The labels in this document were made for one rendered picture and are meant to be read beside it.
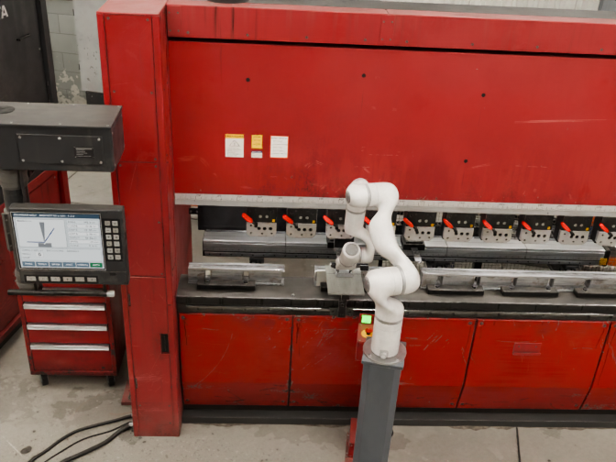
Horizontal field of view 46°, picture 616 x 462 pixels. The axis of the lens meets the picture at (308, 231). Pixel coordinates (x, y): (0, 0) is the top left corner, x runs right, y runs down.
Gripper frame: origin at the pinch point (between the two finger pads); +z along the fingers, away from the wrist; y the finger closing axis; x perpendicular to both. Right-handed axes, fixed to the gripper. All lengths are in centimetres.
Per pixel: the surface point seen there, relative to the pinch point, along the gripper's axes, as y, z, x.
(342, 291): 2.0, -8.8, 13.9
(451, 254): -64, 28, -19
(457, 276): -62, 10, -1
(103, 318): 130, 52, 16
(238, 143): 54, -45, -47
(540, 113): -86, -61, -59
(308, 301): 17.6, 8.8, 14.7
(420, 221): -37.0, -16.4, -21.1
